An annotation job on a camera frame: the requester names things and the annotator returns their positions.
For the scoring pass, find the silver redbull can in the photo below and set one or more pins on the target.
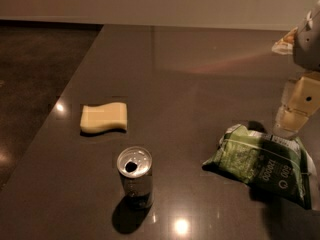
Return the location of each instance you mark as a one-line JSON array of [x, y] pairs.
[[134, 165]]

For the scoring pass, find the green jalapeno chip bag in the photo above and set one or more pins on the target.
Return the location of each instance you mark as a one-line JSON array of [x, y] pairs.
[[268, 162]]

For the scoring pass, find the yellow sponge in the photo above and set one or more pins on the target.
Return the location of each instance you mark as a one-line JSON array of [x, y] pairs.
[[97, 119]]

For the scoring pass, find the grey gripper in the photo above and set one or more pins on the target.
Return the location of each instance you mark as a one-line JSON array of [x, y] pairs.
[[308, 44]]

